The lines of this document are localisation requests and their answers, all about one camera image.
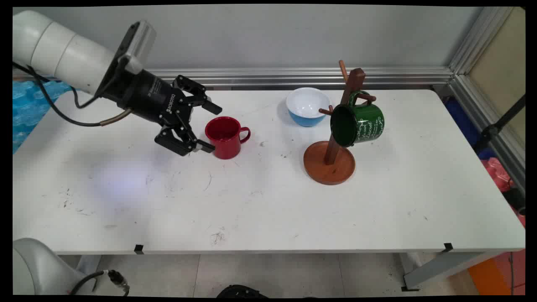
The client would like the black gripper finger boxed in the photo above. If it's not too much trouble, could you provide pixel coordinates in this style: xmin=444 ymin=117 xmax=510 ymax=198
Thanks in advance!
xmin=154 ymin=113 xmax=216 ymax=157
xmin=171 ymin=75 xmax=223 ymax=116

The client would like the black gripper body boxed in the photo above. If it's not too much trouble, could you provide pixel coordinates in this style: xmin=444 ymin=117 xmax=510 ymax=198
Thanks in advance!
xmin=102 ymin=68 xmax=192 ymax=127

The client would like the green enamel mug white print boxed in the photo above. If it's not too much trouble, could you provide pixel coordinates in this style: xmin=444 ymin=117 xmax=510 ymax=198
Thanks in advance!
xmin=330 ymin=90 xmax=385 ymax=148

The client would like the red enamel mug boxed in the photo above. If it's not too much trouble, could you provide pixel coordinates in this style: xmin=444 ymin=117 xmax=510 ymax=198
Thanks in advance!
xmin=205 ymin=116 xmax=251 ymax=160

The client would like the blue bowl white inside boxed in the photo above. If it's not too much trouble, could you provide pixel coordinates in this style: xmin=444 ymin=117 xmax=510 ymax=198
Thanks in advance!
xmin=286 ymin=87 xmax=332 ymax=127

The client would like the blue bubble wrap sheet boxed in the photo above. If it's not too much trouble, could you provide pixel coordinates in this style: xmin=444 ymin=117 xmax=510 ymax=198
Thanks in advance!
xmin=13 ymin=80 xmax=78 ymax=154

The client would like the grey metal table leg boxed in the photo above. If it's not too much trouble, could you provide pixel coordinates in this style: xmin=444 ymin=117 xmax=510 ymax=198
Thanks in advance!
xmin=399 ymin=252 xmax=504 ymax=291
xmin=76 ymin=255 xmax=102 ymax=277

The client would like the wooden mug tree stand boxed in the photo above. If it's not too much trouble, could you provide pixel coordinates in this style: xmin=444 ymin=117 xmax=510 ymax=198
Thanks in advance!
xmin=303 ymin=60 xmax=377 ymax=185

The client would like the black domed object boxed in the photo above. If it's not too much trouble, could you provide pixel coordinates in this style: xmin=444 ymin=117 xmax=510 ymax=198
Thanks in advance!
xmin=216 ymin=284 xmax=269 ymax=298

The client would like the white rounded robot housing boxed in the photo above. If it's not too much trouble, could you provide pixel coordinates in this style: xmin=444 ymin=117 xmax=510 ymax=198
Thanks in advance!
xmin=13 ymin=238 xmax=99 ymax=296

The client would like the dark blue plastic bag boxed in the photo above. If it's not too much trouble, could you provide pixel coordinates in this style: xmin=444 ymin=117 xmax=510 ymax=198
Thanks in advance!
xmin=444 ymin=97 xmax=481 ymax=148

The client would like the black tripod stand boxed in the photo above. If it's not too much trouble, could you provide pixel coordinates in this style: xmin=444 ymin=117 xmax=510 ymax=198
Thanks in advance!
xmin=473 ymin=94 xmax=526 ymax=154

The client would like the pink foam piece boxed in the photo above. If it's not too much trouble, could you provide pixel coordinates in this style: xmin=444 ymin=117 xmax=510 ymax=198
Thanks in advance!
xmin=480 ymin=157 xmax=514 ymax=193

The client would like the black rounded object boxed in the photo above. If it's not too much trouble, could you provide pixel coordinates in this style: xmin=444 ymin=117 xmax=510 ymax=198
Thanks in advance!
xmin=503 ymin=188 xmax=526 ymax=215

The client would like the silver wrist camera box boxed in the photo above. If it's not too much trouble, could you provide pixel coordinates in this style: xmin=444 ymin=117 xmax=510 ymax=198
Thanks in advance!
xmin=112 ymin=20 xmax=157 ymax=75

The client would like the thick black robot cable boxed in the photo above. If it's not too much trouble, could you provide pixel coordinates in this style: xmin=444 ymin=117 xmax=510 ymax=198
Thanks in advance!
xmin=13 ymin=62 xmax=134 ymax=127

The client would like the thin black camera cable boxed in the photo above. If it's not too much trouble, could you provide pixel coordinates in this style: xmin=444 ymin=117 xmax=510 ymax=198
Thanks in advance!
xmin=70 ymin=59 xmax=128 ymax=109

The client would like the long aluminium frame rail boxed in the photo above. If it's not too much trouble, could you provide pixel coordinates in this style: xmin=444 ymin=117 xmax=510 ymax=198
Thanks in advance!
xmin=13 ymin=66 xmax=456 ymax=89

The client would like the black cable metal connector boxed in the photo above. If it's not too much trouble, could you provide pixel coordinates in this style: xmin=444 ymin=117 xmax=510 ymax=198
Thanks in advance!
xmin=69 ymin=270 xmax=130 ymax=296

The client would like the aluminium frame corner post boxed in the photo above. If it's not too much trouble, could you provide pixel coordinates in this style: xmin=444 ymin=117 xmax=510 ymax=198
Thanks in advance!
xmin=447 ymin=6 xmax=514 ymax=76

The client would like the aluminium frame side rail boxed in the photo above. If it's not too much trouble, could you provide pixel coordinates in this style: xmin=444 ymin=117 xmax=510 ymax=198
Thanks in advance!
xmin=432 ymin=73 xmax=526 ymax=193

